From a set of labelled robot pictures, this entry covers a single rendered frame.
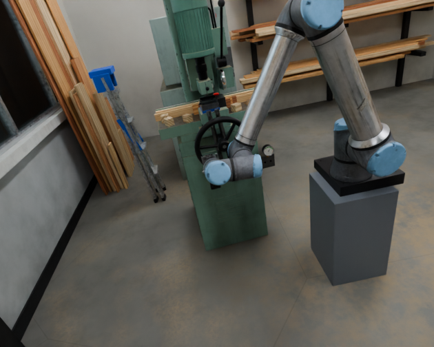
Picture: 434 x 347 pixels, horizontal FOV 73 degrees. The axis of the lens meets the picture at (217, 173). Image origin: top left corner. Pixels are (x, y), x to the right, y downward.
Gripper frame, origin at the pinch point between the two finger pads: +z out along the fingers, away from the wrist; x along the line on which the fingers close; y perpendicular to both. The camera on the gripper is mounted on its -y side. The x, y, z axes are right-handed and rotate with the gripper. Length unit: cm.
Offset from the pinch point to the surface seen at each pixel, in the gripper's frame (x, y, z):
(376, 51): -237, 60, 202
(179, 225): 28, -49, 80
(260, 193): -29, -28, 35
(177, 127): 11.1, 22.5, 17.2
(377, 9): -229, 102, 180
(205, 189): 3.8, -16.6, 30.9
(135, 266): 61, -60, 51
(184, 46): -2, 61, 16
